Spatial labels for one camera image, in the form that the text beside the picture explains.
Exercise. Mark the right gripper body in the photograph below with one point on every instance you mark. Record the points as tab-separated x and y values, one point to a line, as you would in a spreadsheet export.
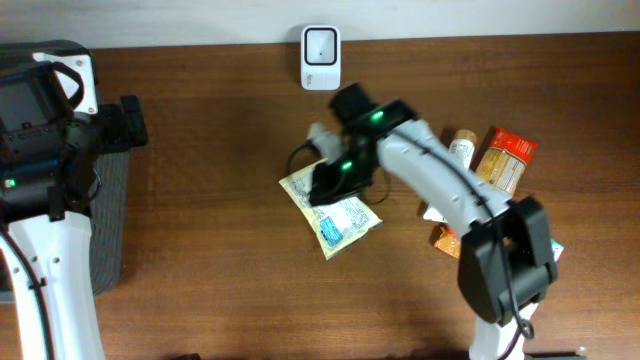
329	185

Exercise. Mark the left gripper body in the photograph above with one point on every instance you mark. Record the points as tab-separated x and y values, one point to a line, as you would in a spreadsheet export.
131	120

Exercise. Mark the beige foil snack bag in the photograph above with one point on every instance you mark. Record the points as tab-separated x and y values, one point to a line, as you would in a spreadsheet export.
336	226

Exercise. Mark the white tube pouch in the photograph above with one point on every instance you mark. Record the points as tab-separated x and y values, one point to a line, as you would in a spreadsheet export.
462	147

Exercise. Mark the orange spaghetti packet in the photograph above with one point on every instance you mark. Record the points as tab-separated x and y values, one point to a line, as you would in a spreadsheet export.
502	165

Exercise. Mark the small teal gum packet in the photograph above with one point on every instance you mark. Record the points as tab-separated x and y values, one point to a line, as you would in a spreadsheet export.
557	249

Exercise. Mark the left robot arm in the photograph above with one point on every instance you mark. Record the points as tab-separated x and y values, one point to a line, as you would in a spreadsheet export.
64	173

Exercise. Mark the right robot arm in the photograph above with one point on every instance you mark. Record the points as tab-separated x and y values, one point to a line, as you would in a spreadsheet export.
506	264

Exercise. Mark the white barcode scanner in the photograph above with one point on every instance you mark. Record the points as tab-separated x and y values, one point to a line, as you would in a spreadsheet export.
320	58

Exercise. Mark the grey plastic basket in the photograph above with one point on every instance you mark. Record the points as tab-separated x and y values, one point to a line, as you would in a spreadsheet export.
107	210

